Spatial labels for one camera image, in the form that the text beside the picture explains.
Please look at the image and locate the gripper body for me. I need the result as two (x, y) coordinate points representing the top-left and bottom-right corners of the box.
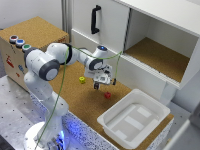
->
(92, 65), (114, 86)

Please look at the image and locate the pink block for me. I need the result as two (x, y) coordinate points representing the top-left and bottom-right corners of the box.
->
(104, 91), (112, 100)

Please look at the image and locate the blue button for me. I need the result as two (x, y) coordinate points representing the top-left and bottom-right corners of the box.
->
(15, 38), (26, 48)

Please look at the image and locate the green cable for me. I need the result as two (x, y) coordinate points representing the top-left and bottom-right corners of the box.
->
(33, 45), (123, 150)

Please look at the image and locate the green button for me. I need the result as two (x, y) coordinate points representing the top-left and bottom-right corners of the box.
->
(21, 43), (33, 53)

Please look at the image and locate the wooden drawer box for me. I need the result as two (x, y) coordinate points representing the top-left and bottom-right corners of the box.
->
(0, 16), (71, 92)

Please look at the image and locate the yellow block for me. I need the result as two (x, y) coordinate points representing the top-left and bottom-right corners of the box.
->
(78, 76), (87, 85)

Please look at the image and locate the white cabinet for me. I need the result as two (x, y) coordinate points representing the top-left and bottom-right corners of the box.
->
(68, 0), (200, 106)

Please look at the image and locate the white plastic box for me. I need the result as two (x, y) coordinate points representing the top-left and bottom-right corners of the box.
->
(96, 88), (172, 150)

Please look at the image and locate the white sliding door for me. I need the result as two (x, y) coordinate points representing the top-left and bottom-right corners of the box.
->
(71, 0), (131, 55)

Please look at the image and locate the purple block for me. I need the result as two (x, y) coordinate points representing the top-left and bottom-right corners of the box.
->
(93, 82), (101, 91)

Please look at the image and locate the black door handle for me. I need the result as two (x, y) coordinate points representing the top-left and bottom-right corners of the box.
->
(90, 4), (102, 36)

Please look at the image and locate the red button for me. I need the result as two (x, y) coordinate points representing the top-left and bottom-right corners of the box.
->
(9, 34), (19, 44)

